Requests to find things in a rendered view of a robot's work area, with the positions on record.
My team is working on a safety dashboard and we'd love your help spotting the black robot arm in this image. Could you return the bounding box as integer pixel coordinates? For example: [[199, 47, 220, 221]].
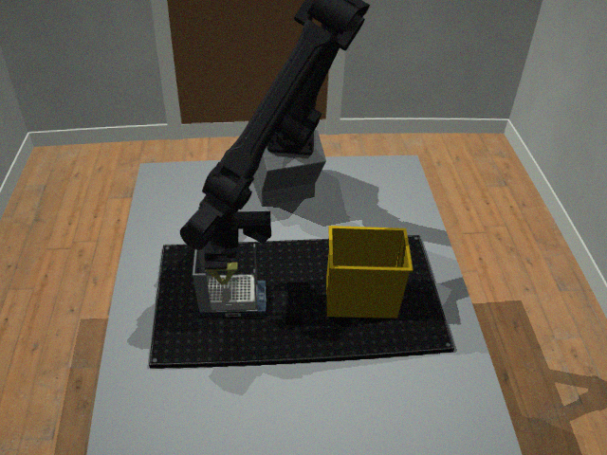
[[180, 0, 370, 249]]

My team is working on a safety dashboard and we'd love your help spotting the olive yellow open-top bin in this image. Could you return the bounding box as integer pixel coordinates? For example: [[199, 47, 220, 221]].
[[326, 226, 413, 319]]

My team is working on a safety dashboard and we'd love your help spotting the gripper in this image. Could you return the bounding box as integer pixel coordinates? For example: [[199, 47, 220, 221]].
[[204, 230, 237, 284]]

